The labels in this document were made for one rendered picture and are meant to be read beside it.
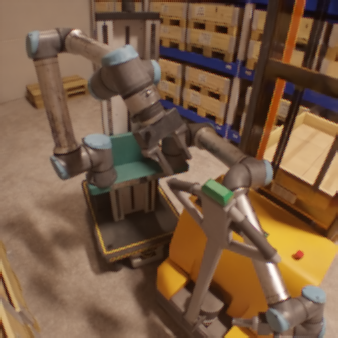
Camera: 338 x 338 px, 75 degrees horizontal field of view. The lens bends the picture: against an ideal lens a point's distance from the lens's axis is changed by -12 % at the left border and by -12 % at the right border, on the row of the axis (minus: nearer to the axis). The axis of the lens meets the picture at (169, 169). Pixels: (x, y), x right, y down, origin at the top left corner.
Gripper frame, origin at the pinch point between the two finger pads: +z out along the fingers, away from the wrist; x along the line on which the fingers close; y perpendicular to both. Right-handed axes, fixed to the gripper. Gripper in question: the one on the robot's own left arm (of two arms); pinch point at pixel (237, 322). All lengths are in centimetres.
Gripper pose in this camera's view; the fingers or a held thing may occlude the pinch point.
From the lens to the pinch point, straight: 114.0
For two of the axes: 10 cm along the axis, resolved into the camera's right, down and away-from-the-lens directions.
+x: -2.2, -8.2, -5.2
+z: -9.4, 0.4, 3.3
